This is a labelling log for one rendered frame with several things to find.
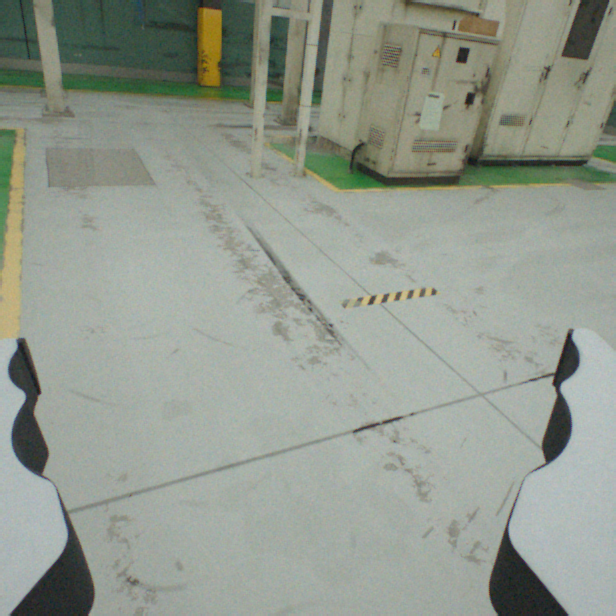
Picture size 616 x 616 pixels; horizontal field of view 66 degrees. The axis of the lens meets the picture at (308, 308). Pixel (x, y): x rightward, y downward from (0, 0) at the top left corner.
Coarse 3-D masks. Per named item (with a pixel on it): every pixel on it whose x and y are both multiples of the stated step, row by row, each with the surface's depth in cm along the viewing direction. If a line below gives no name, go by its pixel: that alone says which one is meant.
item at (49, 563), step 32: (0, 352) 10; (0, 384) 10; (32, 384) 11; (0, 416) 9; (32, 416) 9; (0, 448) 8; (32, 448) 9; (0, 480) 7; (32, 480) 7; (0, 512) 7; (32, 512) 7; (64, 512) 7; (0, 544) 7; (32, 544) 7; (64, 544) 7; (0, 576) 6; (32, 576) 6; (64, 576) 7; (0, 608) 6; (32, 608) 6; (64, 608) 7
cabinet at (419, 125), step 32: (384, 32) 398; (416, 32) 365; (448, 32) 375; (384, 64) 403; (416, 64) 378; (448, 64) 390; (480, 64) 404; (384, 96) 409; (416, 96) 392; (448, 96) 406; (480, 96) 420; (384, 128) 415; (416, 128) 408; (448, 128) 423; (384, 160) 421; (416, 160) 425; (448, 160) 441
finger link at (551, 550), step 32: (576, 352) 10; (608, 352) 10; (576, 384) 9; (608, 384) 9; (576, 416) 8; (608, 416) 8; (544, 448) 10; (576, 448) 8; (608, 448) 8; (544, 480) 7; (576, 480) 7; (608, 480) 7; (512, 512) 7; (544, 512) 7; (576, 512) 7; (608, 512) 7; (512, 544) 6; (544, 544) 6; (576, 544) 6; (608, 544) 6; (512, 576) 6; (544, 576) 6; (576, 576) 6; (608, 576) 6; (512, 608) 7; (544, 608) 6; (576, 608) 6; (608, 608) 6
